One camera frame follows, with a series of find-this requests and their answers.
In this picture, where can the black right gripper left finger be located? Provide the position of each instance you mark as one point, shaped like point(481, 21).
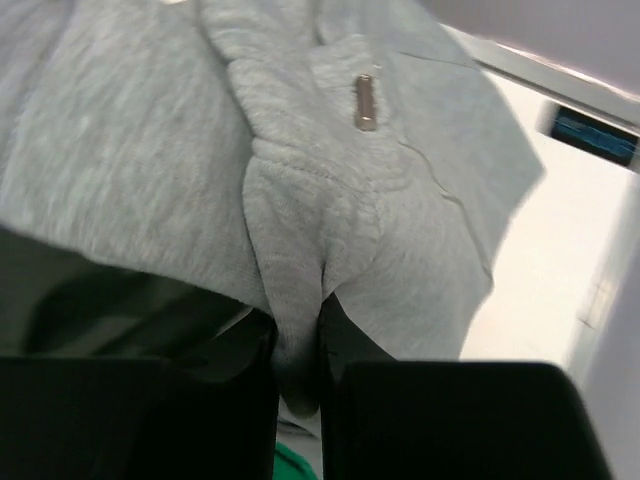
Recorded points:
point(210, 414)

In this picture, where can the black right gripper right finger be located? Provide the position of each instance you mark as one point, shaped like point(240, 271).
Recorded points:
point(383, 418)

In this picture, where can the green jacket with orange letter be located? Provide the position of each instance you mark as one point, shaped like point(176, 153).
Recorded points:
point(289, 465)

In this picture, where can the grey zip hoodie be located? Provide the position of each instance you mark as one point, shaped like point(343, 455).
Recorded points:
point(274, 152)

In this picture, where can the black open suitcase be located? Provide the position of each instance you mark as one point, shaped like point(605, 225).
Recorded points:
point(58, 303)

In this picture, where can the blue label sticker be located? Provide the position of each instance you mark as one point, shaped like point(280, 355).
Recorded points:
point(592, 136)

